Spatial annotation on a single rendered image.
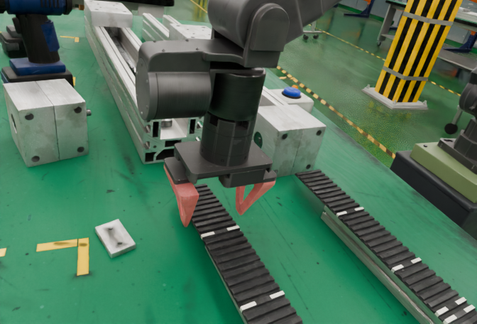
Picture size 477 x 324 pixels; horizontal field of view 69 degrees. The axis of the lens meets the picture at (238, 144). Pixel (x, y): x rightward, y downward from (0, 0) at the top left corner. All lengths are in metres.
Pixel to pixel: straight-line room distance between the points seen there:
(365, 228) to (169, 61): 0.34
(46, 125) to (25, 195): 0.10
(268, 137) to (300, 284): 0.24
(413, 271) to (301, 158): 0.25
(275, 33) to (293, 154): 0.32
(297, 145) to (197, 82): 0.31
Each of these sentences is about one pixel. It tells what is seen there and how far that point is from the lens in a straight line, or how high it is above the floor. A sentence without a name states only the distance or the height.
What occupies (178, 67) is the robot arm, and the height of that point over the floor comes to 1.01.
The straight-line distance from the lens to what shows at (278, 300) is 0.38.
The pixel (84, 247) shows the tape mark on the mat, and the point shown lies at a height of 0.78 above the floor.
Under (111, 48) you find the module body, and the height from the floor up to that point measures 0.86.
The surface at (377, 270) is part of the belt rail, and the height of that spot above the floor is 0.79.
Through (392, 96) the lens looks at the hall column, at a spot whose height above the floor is 0.09.
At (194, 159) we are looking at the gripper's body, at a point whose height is 0.90.
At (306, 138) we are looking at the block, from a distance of 0.59.
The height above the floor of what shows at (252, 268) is 0.81.
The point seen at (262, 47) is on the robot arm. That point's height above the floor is 1.04.
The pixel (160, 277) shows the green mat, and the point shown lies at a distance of 0.42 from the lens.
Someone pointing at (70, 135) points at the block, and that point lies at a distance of 0.59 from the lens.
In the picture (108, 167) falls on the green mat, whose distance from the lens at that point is 0.59.
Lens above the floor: 1.11
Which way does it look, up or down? 29 degrees down
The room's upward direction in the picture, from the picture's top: 11 degrees clockwise
